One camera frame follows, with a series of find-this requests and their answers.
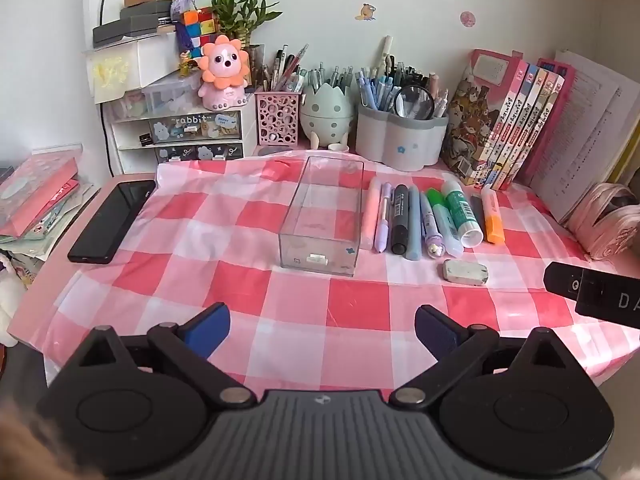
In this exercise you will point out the pile of booklets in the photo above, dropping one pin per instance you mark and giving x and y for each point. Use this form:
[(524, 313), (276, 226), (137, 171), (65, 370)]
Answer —
[(65, 230)]

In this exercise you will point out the clear plastic organizer box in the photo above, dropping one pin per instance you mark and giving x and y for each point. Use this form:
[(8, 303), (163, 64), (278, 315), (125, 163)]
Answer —
[(320, 240)]

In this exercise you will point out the white desktop drawer organizer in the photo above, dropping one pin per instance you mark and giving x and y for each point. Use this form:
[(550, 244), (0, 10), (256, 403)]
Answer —
[(130, 135)]

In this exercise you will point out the pens in white holder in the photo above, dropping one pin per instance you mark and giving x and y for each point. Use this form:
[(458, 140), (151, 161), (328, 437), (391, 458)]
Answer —
[(380, 85)]

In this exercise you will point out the orange highlighter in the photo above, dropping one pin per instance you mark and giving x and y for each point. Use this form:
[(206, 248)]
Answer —
[(492, 217)]

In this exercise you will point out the dark lead refill case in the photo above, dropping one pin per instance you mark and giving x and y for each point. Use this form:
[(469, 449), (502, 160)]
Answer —
[(477, 207)]

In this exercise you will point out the round pink wall sticker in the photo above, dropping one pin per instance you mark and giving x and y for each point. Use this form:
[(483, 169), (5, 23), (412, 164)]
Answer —
[(468, 18)]

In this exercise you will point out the pens in egg holder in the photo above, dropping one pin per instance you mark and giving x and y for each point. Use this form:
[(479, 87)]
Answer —
[(327, 75)]

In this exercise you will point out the white grey flower pen holder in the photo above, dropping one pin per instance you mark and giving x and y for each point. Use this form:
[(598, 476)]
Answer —
[(400, 142)]

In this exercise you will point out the green bamboo plant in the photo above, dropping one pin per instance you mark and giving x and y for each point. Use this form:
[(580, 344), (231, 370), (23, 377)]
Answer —
[(245, 12)]

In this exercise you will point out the stack of printed papers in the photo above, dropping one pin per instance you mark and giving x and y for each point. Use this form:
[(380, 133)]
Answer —
[(590, 125)]

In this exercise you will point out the pink perforated pen holder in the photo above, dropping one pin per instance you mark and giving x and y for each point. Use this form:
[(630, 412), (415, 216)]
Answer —
[(277, 117)]

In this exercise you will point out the pink checked tablecloth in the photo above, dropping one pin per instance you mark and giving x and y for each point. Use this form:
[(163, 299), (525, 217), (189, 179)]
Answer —
[(225, 240)]

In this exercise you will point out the black marker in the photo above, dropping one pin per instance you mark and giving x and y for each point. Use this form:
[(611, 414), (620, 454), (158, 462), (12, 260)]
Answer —
[(400, 220)]

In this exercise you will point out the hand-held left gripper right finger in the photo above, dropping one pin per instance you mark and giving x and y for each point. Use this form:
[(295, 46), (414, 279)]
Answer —
[(435, 330)]

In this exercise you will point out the lavender sachet pouch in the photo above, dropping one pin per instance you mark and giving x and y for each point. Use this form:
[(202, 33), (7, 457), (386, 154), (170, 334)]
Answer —
[(182, 0)]

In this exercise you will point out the blue-grey highlighter pen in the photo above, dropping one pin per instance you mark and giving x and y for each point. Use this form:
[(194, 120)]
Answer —
[(413, 225)]

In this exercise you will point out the green white glue stick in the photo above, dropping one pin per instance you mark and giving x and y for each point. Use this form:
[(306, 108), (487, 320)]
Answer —
[(462, 210)]

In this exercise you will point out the lavender cartoon pen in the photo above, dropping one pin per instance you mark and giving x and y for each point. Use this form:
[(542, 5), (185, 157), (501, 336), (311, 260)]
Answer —
[(429, 225)]

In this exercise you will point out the pens in pink holder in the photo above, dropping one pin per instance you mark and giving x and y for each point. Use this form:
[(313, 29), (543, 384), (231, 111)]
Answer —
[(280, 70)]

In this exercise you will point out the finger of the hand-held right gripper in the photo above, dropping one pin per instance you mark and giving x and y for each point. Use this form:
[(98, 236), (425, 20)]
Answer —
[(561, 280)]

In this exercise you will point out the white eraser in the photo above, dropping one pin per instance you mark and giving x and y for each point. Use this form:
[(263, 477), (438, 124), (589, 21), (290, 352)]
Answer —
[(465, 271)]

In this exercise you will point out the glass vase brown pebbles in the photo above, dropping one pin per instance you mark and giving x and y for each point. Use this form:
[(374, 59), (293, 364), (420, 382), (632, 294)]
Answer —
[(256, 67)]

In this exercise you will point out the clear plastic storage box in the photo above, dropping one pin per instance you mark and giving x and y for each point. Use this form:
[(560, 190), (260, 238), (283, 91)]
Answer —
[(170, 95)]

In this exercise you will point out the dark grey box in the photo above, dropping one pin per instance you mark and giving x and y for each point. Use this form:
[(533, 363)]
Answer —
[(125, 30), (147, 10)]

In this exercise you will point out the pink pencil case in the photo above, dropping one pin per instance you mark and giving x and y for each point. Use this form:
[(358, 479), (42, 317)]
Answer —
[(605, 225)]

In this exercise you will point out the purple pen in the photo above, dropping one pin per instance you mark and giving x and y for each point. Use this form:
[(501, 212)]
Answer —
[(384, 215)]

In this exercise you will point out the black smartphone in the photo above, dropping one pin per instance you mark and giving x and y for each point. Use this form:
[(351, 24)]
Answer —
[(112, 222)]

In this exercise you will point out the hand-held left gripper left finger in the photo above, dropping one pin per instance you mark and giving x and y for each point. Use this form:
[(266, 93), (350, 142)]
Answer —
[(211, 327)]

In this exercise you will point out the colourful puzzle cube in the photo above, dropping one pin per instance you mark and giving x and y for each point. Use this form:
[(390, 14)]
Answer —
[(197, 22)]

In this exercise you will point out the black magnifying glass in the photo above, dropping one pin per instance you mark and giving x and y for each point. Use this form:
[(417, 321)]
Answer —
[(414, 100)]

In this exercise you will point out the green egg-shaped pen holder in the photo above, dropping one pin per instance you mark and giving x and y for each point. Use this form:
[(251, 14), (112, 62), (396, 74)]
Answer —
[(327, 112)]

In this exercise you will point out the pink lion toy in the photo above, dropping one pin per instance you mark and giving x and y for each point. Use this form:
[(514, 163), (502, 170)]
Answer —
[(222, 75)]

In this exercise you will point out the yellow duck wall sticker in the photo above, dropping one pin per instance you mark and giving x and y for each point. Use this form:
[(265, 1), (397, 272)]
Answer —
[(366, 11)]

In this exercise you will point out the pink highlighter pen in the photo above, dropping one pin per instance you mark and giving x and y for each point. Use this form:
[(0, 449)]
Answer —
[(370, 215)]

